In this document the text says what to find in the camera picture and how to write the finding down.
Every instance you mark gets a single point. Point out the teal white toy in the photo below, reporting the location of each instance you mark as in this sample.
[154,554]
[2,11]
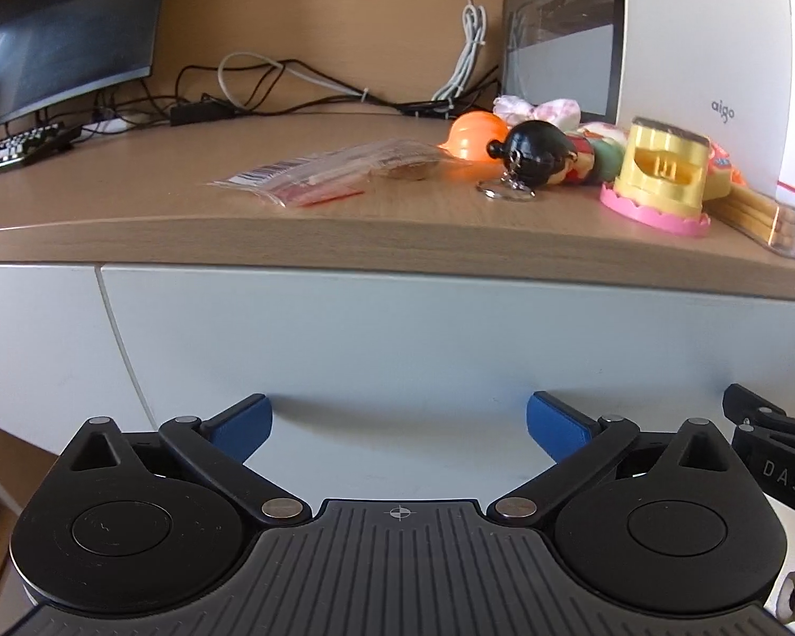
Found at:
[609,143]

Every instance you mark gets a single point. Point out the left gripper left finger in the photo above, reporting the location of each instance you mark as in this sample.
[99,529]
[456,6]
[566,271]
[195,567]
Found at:
[215,452]

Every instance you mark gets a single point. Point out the wooden block box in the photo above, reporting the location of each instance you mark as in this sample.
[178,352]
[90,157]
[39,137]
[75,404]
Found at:
[763,219]

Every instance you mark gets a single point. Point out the white pink bow plush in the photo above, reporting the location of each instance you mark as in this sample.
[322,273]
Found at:
[564,114]

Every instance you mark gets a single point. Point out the wooden drawer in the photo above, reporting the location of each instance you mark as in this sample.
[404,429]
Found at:
[415,387]

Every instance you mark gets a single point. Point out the black monitor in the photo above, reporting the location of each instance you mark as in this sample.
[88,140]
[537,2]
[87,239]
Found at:
[55,50]

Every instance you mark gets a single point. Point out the yellow toy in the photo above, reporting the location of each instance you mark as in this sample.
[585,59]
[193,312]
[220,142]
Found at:
[662,180]

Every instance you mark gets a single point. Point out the pink white toy camera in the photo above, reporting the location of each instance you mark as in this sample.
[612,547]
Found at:
[718,178]

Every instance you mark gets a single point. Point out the white computer case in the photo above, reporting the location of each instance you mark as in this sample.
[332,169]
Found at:
[722,68]

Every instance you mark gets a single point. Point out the clear plastic packet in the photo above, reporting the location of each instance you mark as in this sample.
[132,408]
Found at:
[332,175]

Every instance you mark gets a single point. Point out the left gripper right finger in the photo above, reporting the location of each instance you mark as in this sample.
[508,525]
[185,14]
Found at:
[584,450]

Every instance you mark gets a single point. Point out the black haired doll keychain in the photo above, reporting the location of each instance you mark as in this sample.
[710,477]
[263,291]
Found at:
[536,154]

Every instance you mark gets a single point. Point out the black keyboard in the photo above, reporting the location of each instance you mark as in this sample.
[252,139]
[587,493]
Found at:
[36,144]

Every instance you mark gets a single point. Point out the white mouse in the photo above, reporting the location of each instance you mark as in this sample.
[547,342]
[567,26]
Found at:
[112,126]

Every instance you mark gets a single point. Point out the orange shell toy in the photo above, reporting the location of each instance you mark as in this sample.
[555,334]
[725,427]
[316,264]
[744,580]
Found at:
[737,177]

